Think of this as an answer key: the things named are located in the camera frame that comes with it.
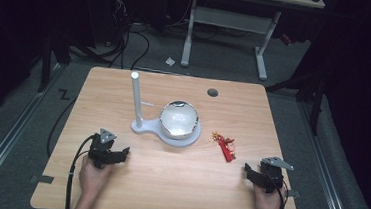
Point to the grey tape strip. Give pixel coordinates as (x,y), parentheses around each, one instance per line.
(294,194)
(42,179)

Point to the white paper scrap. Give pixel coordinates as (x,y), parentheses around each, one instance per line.
(170,61)

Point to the dark computer tower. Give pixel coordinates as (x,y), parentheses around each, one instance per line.
(108,15)

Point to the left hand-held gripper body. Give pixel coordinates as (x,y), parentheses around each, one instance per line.
(101,151)

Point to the person's right hand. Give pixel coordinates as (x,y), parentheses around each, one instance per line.
(269,204)

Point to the white pole stand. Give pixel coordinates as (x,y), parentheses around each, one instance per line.
(136,94)

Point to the small red object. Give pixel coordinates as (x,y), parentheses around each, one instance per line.
(286,39)

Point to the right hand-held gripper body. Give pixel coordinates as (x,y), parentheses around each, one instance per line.
(273,175)

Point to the white-framed wooden desk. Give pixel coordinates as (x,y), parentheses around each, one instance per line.
(230,19)

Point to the metal floor rail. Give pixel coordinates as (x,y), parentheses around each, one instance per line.
(325,169)
(11,131)

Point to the black metal stand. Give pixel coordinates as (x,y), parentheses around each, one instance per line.
(315,101)
(46,60)

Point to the person's left hand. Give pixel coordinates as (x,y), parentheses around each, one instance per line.
(92,179)

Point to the black round table grommet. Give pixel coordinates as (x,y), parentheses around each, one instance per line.
(213,92)

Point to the silver metal bowl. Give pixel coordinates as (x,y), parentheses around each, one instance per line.
(178,120)

